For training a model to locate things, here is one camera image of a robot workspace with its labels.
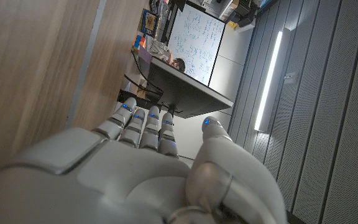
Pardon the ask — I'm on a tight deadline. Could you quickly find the long ceiling light strip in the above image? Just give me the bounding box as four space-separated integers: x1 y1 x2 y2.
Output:
254 30 284 133

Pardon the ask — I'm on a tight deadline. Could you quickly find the small ceiling sensor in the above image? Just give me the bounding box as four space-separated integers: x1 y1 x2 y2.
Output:
284 72 298 85

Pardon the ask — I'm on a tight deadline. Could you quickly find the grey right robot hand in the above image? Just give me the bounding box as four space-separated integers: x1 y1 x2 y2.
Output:
0 96 288 224

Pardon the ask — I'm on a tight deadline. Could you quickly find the seated person in cream jacket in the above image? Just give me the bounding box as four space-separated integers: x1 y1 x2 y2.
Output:
150 40 186 74

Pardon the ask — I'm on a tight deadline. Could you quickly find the small printed box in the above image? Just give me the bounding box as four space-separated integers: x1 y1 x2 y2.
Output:
140 8 160 38

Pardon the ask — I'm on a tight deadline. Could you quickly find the lilac paper note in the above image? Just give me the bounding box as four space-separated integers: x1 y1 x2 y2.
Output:
138 46 154 65

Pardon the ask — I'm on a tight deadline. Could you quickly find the dark computer monitor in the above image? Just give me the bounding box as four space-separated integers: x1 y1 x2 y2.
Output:
146 55 234 119

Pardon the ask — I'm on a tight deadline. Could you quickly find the clear plastic storage bin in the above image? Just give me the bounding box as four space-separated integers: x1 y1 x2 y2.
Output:
149 0 171 20

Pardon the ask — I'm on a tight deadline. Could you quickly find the written whiteboard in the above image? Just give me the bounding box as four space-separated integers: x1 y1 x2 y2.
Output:
166 2 226 86

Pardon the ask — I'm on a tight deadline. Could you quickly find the colourful puzzle cube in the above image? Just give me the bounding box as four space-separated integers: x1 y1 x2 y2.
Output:
132 34 147 52

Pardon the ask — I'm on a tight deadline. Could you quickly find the black monitor cable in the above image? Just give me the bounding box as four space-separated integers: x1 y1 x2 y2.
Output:
124 50 165 95

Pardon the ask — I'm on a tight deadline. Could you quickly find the white shelf cabinet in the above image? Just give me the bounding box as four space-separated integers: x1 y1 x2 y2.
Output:
209 0 273 34

